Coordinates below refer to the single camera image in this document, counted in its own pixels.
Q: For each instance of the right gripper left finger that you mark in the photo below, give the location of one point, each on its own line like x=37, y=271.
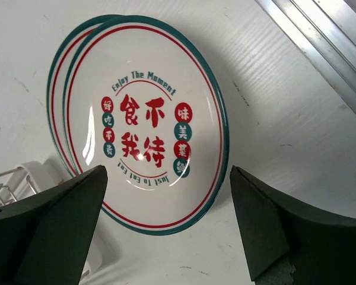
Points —
x=45, y=238

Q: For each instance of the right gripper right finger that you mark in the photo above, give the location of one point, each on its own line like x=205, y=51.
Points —
x=287, y=241

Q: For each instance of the white printed plate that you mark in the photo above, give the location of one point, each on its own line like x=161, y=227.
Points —
x=140, y=99
x=56, y=81

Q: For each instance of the white drip tray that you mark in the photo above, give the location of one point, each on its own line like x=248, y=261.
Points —
x=45, y=177

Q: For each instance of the wire dish rack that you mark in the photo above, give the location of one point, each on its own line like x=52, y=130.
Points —
x=16, y=184

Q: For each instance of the aluminium rail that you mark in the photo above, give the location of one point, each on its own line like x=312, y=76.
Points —
x=325, y=32

